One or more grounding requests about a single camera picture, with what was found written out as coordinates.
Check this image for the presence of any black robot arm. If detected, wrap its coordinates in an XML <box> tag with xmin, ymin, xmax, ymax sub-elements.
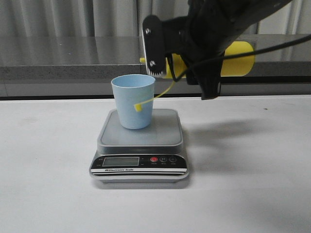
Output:
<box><xmin>142</xmin><ymin>0</ymin><xmax>289</xmax><ymax>100</ymax></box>

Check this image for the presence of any grey stone counter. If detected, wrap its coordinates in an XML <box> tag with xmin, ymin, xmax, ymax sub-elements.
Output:
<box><xmin>0</xmin><ymin>37</ymin><xmax>311</xmax><ymax>99</ymax></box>

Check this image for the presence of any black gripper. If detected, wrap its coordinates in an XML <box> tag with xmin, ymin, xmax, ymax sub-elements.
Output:
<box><xmin>142</xmin><ymin>0</ymin><xmax>243</xmax><ymax>100</ymax></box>

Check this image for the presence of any light blue plastic cup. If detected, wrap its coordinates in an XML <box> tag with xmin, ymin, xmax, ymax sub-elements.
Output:
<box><xmin>111</xmin><ymin>74</ymin><xmax>156</xmax><ymax>129</ymax></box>

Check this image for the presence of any grey curtain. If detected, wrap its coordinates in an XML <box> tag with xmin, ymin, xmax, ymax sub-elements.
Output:
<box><xmin>0</xmin><ymin>0</ymin><xmax>258</xmax><ymax>37</ymax></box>

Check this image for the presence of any silver electronic kitchen scale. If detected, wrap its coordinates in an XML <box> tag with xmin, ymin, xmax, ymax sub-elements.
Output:
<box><xmin>89</xmin><ymin>109</ymin><xmax>190</xmax><ymax>188</ymax></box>

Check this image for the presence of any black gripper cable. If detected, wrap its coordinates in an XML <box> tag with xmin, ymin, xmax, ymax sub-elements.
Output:
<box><xmin>167</xmin><ymin>33</ymin><xmax>311</xmax><ymax>82</ymax></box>

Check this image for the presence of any yellow squeeze bottle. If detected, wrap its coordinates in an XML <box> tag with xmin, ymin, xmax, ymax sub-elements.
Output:
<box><xmin>134</xmin><ymin>41</ymin><xmax>255</xmax><ymax>112</ymax></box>

